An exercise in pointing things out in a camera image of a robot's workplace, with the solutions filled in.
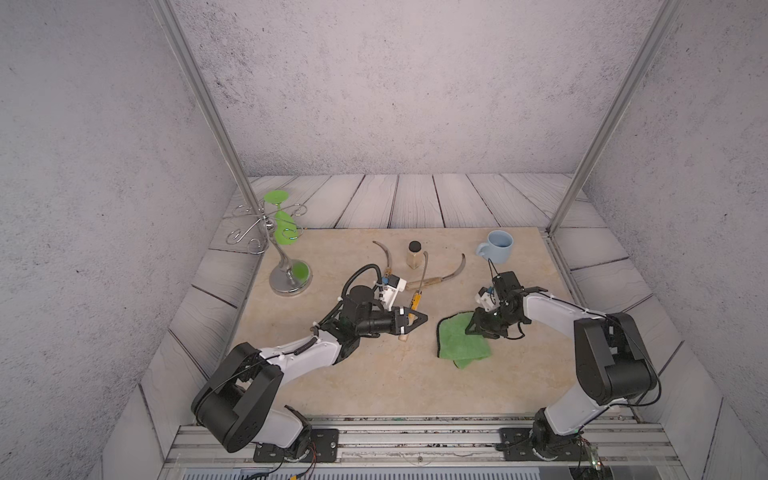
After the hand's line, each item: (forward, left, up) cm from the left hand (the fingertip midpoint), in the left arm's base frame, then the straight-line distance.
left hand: (428, 323), depth 75 cm
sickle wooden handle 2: (+30, +10, -17) cm, 36 cm away
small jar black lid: (+34, 0, -9) cm, 35 cm away
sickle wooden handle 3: (+25, -5, -17) cm, 31 cm away
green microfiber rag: (+1, -9, -14) cm, 17 cm away
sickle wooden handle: (+5, +3, +2) cm, 6 cm away
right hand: (+5, -15, -15) cm, 22 cm away
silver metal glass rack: (+27, +44, -16) cm, 54 cm away
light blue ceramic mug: (+36, -30, -12) cm, 48 cm away
